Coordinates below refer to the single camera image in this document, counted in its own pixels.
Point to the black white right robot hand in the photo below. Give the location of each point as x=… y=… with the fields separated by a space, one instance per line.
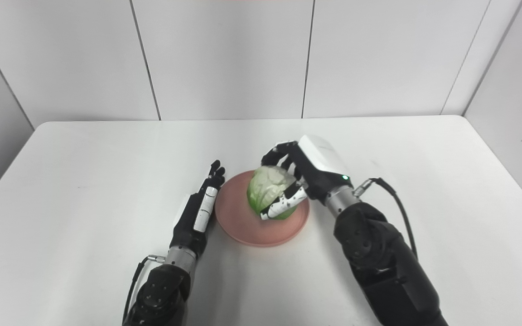
x=320 y=176

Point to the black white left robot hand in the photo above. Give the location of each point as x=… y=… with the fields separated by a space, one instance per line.
x=188 y=231

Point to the pink round plate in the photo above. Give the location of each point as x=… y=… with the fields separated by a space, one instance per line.
x=243 y=226

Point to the green white cabbage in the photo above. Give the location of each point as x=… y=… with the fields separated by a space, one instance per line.
x=265 y=188

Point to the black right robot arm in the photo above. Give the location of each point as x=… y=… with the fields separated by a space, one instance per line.
x=383 y=262

